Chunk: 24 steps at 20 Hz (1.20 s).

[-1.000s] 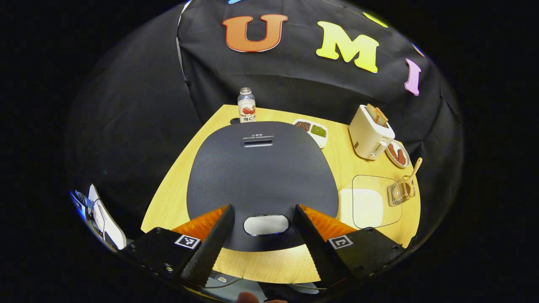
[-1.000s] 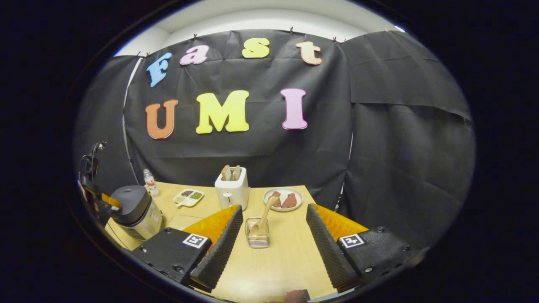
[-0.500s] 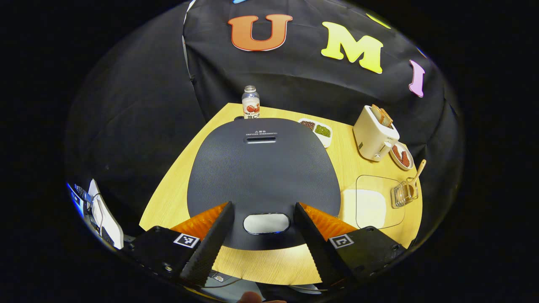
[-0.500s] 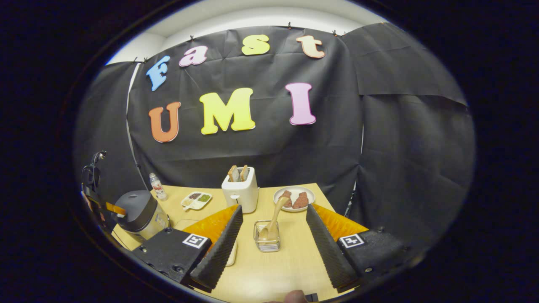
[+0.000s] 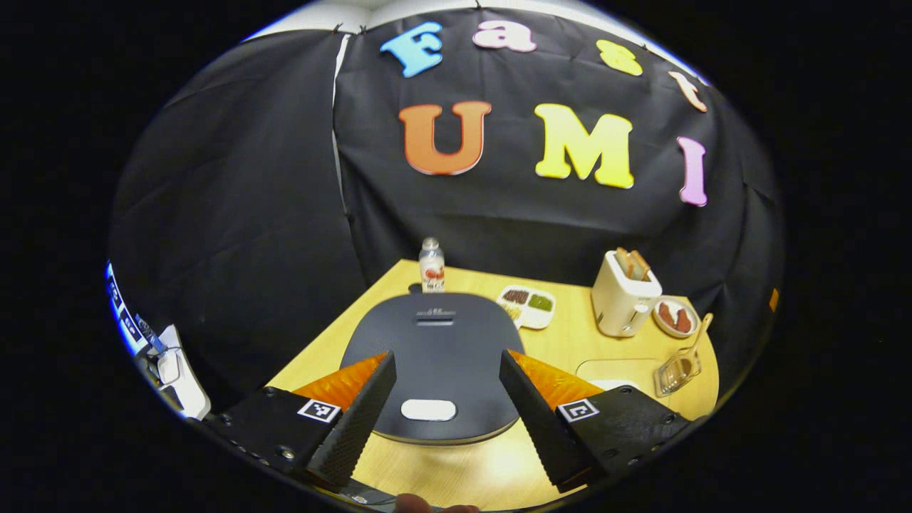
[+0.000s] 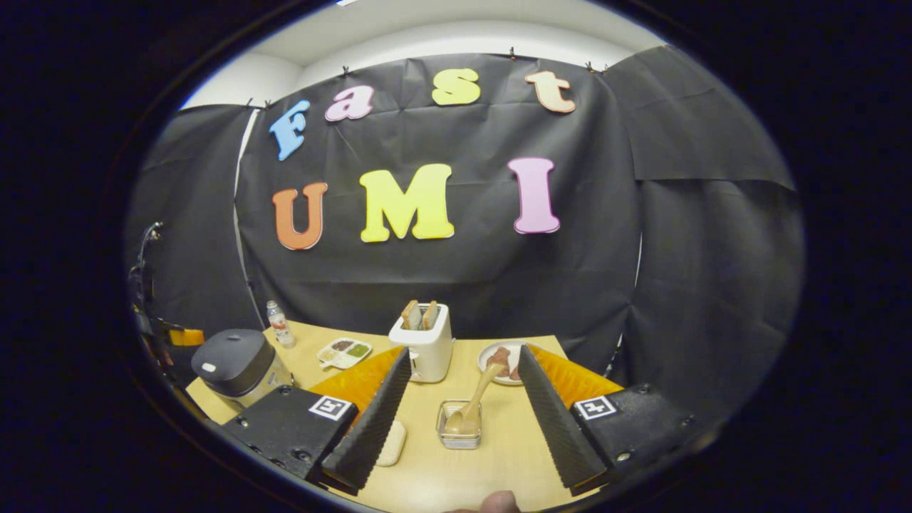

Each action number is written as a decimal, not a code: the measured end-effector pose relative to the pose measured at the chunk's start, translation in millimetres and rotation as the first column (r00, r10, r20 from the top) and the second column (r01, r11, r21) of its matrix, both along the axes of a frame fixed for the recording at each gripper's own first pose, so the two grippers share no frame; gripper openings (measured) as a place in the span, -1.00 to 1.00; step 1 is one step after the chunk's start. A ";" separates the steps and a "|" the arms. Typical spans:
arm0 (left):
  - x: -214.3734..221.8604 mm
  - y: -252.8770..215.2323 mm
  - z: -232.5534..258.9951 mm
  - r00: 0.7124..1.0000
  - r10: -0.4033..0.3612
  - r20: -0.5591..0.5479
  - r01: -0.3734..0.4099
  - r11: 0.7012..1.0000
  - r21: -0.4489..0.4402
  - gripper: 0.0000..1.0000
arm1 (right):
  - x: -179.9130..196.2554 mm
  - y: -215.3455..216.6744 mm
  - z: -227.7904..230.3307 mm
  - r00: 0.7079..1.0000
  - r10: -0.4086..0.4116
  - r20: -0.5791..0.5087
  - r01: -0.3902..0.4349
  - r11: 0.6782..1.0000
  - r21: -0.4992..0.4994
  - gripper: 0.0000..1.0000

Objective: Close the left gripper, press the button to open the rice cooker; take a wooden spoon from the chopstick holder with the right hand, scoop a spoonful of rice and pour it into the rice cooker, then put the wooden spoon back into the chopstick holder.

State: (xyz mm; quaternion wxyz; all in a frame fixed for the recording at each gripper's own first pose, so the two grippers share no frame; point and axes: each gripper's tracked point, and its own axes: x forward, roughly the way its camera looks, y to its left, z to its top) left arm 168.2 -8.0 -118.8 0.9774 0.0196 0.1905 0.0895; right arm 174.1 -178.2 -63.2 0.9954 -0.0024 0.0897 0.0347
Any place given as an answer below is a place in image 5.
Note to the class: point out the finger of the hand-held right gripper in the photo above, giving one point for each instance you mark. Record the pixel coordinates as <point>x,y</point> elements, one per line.
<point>774,300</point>

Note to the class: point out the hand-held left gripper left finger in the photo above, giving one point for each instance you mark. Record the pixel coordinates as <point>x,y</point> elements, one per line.
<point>356,427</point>

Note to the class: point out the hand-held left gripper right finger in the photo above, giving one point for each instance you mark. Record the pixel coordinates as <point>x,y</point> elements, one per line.
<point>541,434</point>

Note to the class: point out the dark grey rice cooker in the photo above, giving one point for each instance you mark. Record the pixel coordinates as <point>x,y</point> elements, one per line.
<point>442,356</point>

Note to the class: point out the clear chopstick holder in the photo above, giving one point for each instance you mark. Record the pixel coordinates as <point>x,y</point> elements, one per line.
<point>670,381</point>

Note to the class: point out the red meat piece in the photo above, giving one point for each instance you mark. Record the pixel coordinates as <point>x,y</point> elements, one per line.
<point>667,315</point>
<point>683,320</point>

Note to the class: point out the cream rectangular tray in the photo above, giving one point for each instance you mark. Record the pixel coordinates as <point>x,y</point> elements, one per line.
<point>613,370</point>

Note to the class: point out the white divided dish of grains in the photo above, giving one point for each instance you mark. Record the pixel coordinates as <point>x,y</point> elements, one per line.
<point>527,315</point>

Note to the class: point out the toasted bread slice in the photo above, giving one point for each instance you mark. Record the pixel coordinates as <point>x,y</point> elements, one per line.
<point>640,265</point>
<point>624,263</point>

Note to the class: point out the white toaster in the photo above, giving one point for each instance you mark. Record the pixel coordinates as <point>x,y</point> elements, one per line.
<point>620,303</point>

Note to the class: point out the small clear bottle red label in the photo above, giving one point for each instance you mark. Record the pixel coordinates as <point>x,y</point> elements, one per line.
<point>432,274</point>

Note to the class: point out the small white device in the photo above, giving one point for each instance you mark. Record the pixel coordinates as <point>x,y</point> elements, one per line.
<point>168,367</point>

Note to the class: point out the black backdrop cloth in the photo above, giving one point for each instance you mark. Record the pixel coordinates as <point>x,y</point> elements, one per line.
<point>249,214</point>

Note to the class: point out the computer monitor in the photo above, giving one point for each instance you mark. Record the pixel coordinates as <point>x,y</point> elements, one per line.
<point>117,306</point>

